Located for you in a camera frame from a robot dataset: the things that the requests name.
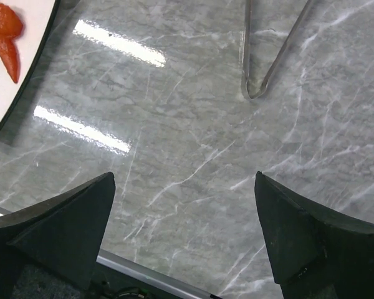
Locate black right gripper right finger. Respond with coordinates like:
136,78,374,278
254,172,374,298

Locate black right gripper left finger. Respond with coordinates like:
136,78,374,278
0,172,115,298

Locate red carrot piece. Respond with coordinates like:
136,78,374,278
0,2,24,83

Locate steel tongs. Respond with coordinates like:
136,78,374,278
241,1,315,102

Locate white square plate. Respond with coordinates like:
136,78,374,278
0,1,60,130

